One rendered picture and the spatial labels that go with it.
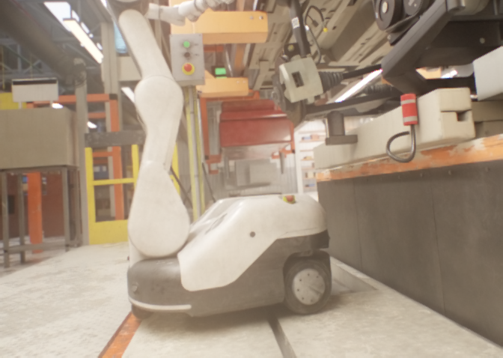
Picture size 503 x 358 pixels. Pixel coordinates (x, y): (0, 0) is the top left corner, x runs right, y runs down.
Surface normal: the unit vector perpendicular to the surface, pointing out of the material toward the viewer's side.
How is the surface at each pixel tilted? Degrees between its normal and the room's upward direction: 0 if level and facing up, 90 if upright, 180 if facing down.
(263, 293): 90
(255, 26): 90
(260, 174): 90
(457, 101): 90
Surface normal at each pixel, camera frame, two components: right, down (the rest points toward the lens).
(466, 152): -0.99, 0.07
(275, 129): 0.13, -0.08
